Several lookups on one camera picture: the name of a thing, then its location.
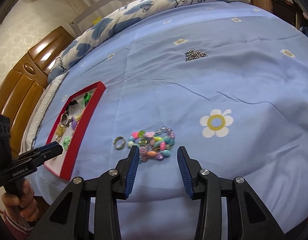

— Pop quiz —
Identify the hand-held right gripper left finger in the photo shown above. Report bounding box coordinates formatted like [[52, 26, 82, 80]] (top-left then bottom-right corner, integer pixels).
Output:
[[41, 145, 140, 240]]

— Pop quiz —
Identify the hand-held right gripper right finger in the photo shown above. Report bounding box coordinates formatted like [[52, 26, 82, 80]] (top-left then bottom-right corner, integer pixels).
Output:
[[177, 145, 287, 240]]

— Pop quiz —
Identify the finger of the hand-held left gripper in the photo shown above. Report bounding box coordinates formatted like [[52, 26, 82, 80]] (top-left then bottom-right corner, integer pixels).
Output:
[[17, 144, 64, 167], [31, 141, 63, 153]]

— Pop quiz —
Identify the green hair tie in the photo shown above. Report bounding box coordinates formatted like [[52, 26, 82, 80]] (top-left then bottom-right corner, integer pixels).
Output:
[[62, 136, 73, 151]]

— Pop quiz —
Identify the red shallow box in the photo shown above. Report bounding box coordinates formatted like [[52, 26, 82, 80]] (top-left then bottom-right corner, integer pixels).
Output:
[[44, 81, 106, 181]]

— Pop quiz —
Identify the colorful bead bracelet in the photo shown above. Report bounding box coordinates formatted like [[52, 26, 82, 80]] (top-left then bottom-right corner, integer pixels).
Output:
[[128, 127, 177, 163]]

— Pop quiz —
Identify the clear hair comb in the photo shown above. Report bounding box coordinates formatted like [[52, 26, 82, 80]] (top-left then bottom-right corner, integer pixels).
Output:
[[68, 105, 86, 117]]

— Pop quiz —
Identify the green braided bracelet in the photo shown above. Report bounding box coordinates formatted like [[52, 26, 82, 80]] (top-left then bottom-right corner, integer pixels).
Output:
[[81, 92, 93, 106]]

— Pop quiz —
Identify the pink striped sleeve forearm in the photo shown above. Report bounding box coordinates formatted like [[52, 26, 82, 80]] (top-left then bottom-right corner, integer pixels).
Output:
[[0, 209, 33, 236]]

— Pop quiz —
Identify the person's left hand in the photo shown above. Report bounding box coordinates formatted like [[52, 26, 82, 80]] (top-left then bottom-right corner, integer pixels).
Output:
[[1, 179, 40, 222]]

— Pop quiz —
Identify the white pillow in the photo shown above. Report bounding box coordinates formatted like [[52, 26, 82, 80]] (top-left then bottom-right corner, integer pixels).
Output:
[[18, 74, 70, 156]]

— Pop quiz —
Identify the wooden headboard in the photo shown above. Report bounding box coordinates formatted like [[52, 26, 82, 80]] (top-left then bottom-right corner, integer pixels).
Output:
[[0, 26, 75, 142]]

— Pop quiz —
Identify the dark cluttered shelf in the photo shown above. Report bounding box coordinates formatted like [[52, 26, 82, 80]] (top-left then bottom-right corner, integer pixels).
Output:
[[271, 0, 308, 42]]

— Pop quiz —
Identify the silver ring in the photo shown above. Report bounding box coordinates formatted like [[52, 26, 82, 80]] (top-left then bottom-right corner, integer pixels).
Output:
[[113, 136, 126, 151]]

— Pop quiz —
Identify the silver chain pile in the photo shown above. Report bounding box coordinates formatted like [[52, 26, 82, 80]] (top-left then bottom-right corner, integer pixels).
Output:
[[184, 50, 209, 62]]

